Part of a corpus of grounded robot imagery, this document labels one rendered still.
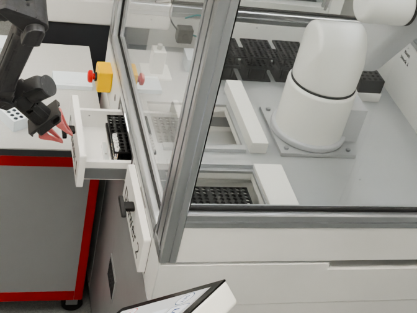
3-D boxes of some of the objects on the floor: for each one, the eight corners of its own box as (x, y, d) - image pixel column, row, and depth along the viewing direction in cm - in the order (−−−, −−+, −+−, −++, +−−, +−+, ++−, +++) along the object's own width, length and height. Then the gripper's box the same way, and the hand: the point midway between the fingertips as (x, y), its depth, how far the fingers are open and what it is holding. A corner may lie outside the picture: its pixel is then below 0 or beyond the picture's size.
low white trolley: (-91, 325, 260) (-99, 145, 215) (-78, 202, 307) (-82, 34, 263) (82, 318, 276) (108, 150, 232) (70, 204, 323) (89, 45, 279)
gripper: (41, 85, 202) (80, 120, 211) (12, 107, 204) (52, 140, 214) (43, 100, 197) (83, 135, 206) (13, 122, 199) (54, 156, 209)
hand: (65, 136), depth 209 cm, fingers open, 3 cm apart
